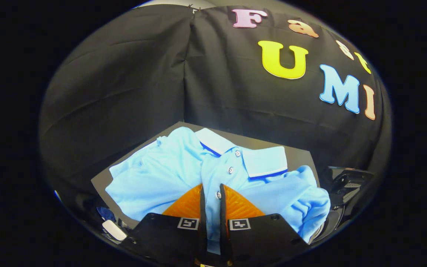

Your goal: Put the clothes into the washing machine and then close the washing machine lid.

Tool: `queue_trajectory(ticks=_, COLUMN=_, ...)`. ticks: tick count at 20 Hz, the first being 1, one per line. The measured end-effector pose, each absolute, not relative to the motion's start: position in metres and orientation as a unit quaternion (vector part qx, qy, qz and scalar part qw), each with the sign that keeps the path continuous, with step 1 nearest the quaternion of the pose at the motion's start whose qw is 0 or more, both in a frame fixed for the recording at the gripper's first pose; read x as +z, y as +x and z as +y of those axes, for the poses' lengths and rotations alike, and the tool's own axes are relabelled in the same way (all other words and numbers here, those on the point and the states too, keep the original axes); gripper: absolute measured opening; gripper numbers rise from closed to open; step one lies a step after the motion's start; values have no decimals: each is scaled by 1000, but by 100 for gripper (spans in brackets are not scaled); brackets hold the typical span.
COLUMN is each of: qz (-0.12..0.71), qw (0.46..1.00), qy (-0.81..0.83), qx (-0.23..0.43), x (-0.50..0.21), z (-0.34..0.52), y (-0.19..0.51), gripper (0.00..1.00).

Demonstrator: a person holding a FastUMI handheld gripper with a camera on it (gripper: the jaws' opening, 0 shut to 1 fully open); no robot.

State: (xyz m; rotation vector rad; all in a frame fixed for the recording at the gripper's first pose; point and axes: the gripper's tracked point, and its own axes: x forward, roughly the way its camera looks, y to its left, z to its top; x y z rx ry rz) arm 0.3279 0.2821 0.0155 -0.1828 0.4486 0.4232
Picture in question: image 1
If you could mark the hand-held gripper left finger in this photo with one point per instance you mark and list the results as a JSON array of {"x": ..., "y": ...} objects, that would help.
[{"x": 203, "y": 230}]

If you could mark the black backdrop cloth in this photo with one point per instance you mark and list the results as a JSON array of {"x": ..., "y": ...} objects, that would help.
[{"x": 143, "y": 74}]

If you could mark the light blue polo shirt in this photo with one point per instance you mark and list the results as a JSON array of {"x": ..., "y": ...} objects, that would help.
[{"x": 154, "y": 178}]

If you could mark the grey cabinet with dark top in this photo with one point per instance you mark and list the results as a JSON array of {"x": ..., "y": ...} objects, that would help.
[{"x": 298, "y": 157}]

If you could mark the small white object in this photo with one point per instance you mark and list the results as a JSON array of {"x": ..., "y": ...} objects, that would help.
[{"x": 113, "y": 230}]

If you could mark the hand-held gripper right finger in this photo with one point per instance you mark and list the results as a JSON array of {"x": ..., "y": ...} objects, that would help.
[{"x": 223, "y": 237}]

